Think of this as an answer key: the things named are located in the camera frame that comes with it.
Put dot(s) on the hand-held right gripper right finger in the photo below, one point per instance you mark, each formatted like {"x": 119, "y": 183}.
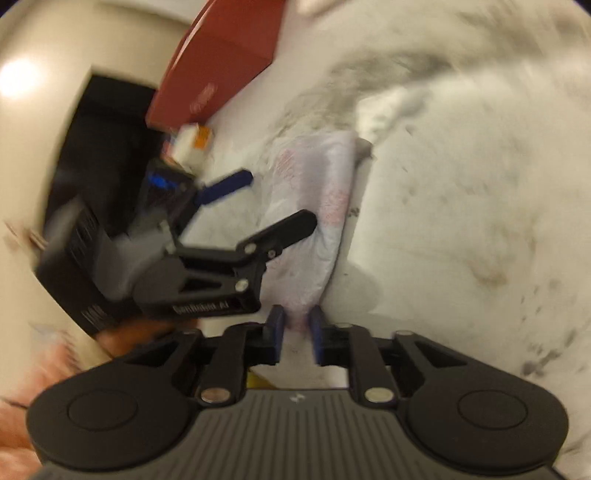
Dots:
{"x": 316, "y": 334}

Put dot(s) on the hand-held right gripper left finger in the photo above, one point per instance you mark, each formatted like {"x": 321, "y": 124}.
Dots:
{"x": 277, "y": 332}

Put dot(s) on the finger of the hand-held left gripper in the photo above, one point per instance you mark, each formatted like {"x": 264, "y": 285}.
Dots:
{"x": 286, "y": 228}
{"x": 226, "y": 184}

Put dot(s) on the white pink-print shopping bag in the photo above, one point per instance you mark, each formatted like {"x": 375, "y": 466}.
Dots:
{"x": 314, "y": 207}

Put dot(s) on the red cardboard box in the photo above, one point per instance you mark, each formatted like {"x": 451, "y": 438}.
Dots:
{"x": 217, "y": 55}

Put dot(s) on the person's left hand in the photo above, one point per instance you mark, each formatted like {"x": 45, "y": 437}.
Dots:
{"x": 138, "y": 334}

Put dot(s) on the small orange white box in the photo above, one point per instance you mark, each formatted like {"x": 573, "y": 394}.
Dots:
{"x": 189, "y": 143}

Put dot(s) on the black television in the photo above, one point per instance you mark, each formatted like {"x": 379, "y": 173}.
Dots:
{"x": 101, "y": 129}

